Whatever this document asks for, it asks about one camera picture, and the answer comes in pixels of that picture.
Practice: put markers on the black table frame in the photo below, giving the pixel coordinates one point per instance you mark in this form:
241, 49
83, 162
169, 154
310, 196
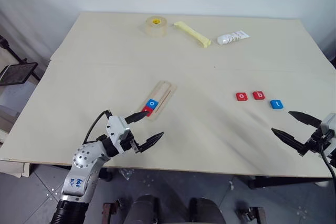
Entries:
288, 182

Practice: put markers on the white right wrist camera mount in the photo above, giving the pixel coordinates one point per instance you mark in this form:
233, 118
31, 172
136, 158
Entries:
328, 123

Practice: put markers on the clear plastic bag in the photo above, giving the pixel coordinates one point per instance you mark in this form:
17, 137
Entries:
126, 174

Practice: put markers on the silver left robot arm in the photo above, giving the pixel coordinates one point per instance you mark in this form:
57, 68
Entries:
81, 161

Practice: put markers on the red tile letter o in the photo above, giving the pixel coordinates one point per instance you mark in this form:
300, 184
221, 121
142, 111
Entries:
241, 96

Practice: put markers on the dark grey rounded shape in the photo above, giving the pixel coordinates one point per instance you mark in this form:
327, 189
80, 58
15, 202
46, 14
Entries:
141, 211

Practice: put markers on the blue tile letter t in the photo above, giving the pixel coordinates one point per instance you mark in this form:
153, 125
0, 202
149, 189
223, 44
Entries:
277, 104

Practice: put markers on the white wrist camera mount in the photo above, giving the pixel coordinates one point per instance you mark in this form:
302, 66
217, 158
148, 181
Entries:
328, 123
115, 127

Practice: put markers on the clear tape roll yellow core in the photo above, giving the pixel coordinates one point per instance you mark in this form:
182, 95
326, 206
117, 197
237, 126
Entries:
156, 26

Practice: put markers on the red tile letter b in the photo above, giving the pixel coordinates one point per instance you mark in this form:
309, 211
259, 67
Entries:
258, 95

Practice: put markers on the blue letter tile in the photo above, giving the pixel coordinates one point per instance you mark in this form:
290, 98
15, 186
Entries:
152, 104

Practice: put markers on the white cream tube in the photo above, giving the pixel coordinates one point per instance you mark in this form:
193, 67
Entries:
232, 37

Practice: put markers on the black tablet screen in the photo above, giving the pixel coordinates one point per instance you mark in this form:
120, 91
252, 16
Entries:
17, 73

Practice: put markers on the red letter tile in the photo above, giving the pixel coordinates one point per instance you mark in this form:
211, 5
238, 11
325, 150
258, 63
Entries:
150, 111

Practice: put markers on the rusty brown floor bracket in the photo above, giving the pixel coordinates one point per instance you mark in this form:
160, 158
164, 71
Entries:
253, 213
109, 213

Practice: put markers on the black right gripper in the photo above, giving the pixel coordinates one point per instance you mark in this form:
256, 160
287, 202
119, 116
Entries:
316, 140

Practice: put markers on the wooden letter tile rack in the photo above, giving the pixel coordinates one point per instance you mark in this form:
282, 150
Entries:
165, 94

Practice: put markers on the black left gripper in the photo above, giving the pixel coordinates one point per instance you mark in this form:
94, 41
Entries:
129, 142

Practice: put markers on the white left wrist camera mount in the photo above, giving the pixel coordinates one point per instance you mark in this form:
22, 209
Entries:
115, 127

